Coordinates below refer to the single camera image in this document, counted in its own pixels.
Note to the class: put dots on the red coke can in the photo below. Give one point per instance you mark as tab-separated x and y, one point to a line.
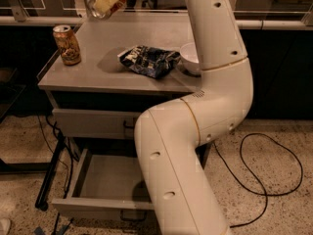
95	14

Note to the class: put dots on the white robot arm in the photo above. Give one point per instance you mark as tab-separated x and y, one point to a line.
167	135

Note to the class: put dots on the gold patterned drink can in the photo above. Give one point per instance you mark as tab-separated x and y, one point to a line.
67	44

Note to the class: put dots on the grey drawer cabinet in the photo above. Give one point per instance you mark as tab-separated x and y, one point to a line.
101	83

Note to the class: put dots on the grey top drawer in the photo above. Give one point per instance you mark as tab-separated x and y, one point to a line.
96	124

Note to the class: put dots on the open grey middle drawer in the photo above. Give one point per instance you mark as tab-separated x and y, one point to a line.
108	187

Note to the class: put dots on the blue chip bag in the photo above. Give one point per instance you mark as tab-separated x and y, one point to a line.
149	61

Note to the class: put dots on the white bowl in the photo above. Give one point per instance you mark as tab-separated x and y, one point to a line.
189	58

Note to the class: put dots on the white horizontal rail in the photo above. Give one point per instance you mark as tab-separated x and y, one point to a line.
273	25

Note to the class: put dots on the black table leg frame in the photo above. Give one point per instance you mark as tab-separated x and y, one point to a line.
47	168

